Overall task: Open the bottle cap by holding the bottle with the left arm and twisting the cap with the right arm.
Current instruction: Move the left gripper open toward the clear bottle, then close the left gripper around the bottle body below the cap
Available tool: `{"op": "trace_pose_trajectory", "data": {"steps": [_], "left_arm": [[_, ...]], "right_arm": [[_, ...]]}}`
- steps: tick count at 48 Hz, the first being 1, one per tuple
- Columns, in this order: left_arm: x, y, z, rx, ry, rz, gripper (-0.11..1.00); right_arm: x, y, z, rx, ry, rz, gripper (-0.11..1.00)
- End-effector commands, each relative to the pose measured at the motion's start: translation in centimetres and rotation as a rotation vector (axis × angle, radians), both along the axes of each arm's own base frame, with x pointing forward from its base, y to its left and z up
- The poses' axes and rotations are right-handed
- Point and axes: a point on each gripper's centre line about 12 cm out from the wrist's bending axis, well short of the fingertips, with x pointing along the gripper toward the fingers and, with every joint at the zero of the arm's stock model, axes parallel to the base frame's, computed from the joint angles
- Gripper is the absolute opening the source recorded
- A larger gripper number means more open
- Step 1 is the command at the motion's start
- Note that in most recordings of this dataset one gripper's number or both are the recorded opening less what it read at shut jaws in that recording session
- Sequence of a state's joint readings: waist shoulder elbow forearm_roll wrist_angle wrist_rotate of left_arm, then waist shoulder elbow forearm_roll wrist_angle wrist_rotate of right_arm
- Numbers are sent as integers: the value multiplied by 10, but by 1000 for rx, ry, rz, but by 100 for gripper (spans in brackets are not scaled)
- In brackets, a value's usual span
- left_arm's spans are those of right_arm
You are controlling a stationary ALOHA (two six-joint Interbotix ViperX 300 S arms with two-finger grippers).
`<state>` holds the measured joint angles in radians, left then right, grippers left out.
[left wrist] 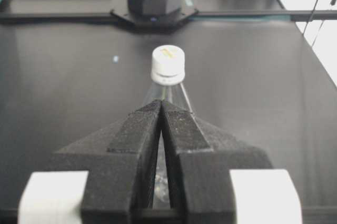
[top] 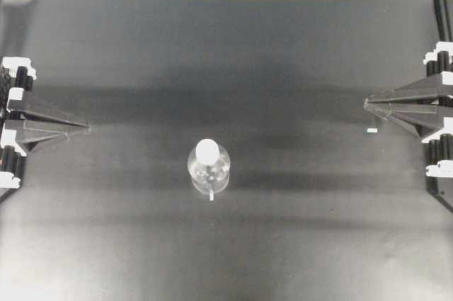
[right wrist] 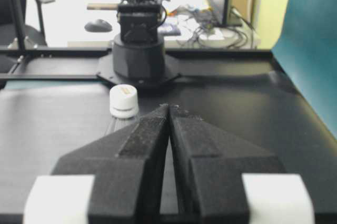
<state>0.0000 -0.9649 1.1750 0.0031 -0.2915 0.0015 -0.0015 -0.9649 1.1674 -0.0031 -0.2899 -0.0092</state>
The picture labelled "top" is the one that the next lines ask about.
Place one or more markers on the black frame rail right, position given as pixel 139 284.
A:
pixel 443 13

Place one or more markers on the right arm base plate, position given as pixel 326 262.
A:
pixel 441 190

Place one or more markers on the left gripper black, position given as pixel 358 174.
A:
pixel 19 136

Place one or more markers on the white bottle cap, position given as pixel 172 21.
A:
pixel 207 152

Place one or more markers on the clear plastic bottle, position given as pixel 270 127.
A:
pixel 210 178

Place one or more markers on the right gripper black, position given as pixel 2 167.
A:
pixel 433 122

